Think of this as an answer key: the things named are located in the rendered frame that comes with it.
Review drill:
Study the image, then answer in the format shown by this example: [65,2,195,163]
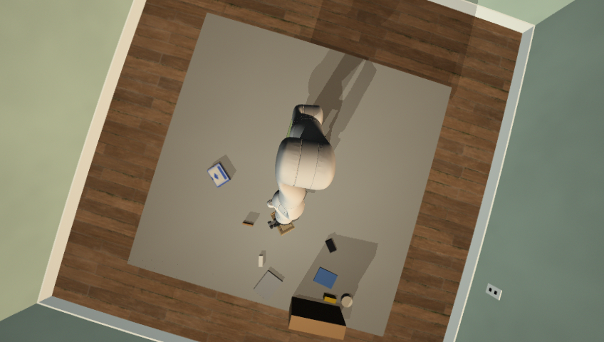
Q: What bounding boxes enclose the blue flat square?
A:
[313,266,339,290]

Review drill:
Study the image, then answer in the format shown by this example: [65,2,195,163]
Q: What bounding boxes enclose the blue and white box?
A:
[207,162,231,188]

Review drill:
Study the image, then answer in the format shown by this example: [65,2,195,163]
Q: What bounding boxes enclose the large brown box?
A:
[288,296,348,341]

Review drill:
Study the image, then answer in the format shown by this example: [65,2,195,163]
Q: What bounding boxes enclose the beige table with dark legs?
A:
[128,12,452,338]

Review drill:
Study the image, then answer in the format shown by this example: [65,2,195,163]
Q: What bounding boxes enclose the grey flat board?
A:
[253,269,284,300]

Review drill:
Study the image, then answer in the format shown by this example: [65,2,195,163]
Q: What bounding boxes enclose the covered wooden puzzle box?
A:
[269,212,296,237]

